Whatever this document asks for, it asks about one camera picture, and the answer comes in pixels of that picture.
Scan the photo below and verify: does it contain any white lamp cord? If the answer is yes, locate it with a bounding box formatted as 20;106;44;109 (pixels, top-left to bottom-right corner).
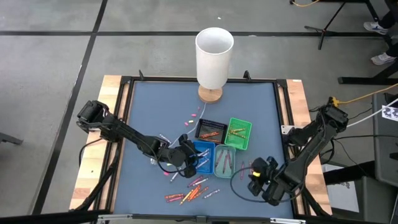
150;101;207;166

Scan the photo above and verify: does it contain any white cable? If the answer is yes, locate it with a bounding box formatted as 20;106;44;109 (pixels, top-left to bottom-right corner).
346;98;398;129

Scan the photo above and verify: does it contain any grey cabinet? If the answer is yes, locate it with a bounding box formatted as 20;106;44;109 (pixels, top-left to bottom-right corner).
372;92;398;187

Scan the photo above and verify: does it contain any white fiducial marker sheet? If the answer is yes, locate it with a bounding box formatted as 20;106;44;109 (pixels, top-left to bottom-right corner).
381;105;398;122

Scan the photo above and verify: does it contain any yellow cable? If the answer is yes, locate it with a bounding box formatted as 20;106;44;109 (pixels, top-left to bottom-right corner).
290;0;321;7

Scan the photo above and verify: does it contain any green slotted plastic basket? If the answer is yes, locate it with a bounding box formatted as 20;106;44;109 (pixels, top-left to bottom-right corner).
224;117;253;151

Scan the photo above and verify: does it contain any grey furniture foot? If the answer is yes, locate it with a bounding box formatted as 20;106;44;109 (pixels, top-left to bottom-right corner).
0;132;24;146

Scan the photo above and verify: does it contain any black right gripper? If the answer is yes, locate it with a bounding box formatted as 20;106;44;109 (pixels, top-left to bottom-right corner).
246;156;298;207

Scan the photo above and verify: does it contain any yellow extension cord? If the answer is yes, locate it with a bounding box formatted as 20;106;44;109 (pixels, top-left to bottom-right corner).
328;82;398;107

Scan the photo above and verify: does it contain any white mounting plate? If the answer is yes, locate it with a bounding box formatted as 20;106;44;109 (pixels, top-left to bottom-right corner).
280;124;295;136

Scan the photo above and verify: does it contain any black metal table frame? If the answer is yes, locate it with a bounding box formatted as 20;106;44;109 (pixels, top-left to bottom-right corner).
68;70;333;224

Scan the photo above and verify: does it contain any teal plastic bin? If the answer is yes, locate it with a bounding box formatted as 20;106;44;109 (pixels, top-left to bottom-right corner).
213;144;237;179

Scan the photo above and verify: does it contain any black slotted plastic basket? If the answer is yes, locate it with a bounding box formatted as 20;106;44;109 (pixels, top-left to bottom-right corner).
195;118;229;144

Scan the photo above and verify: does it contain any white shade wooden base lamp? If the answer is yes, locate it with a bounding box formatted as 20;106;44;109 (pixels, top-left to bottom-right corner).
195;27;234;104

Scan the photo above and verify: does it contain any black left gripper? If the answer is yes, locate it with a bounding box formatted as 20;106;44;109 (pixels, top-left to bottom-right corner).
160;133;200;180

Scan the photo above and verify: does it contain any blue slotted plastic basket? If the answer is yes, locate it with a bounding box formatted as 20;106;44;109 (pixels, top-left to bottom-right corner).
192;140;216;175

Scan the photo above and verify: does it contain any silver aluminium bracket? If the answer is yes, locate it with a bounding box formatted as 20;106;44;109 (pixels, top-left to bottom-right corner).
96;213;134;223
269;217;308;224

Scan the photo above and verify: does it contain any white box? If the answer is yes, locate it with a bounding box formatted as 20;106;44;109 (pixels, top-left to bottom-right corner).
322;164;361;213

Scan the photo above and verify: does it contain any black desk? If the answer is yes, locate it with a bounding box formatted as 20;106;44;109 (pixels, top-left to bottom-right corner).
303;0;398;85

